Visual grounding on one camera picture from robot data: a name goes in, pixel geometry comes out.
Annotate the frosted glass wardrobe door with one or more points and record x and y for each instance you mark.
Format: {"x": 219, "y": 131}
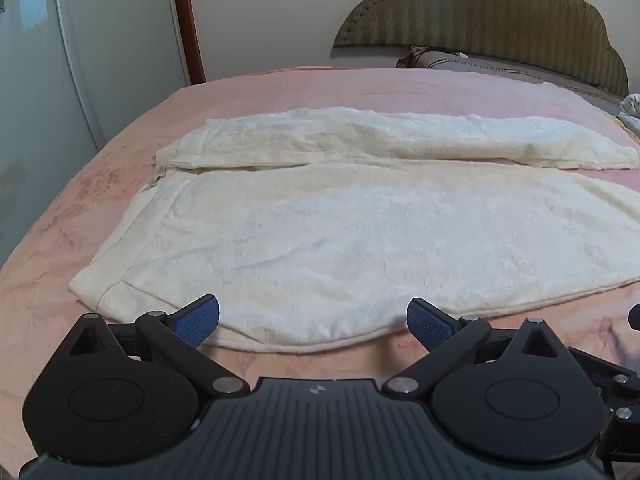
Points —
{"x": 55, "y": 50}

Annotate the crumpled light cloth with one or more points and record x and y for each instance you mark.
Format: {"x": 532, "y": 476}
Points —
{"x": 631, "y": 112}

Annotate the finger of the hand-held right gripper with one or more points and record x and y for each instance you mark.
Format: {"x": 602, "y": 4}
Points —
{"x": 622, "y": 385}
{"x": 634, "y": 317}

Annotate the green padded headboard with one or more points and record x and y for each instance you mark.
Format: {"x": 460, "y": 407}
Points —
{"x": 480, "y": 15}

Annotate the cream fleece pants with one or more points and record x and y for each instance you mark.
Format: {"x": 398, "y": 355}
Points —
{"x": 320, "y": 240}

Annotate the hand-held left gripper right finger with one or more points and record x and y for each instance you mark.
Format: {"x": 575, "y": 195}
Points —
{"x": 426, "y": 324}

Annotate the pink bed blanket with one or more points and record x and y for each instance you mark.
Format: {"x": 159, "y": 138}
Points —
{"x": 90, "y": 190}

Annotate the grey patterned pillow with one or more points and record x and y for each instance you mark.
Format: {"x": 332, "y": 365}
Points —
{"x": 450, "y": 62}

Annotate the brown wooden door frame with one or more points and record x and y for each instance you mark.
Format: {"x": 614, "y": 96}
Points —
{"x": 187, "y": 20}

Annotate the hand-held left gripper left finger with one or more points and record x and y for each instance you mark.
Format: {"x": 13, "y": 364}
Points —
{"x": 198, "y": 322}

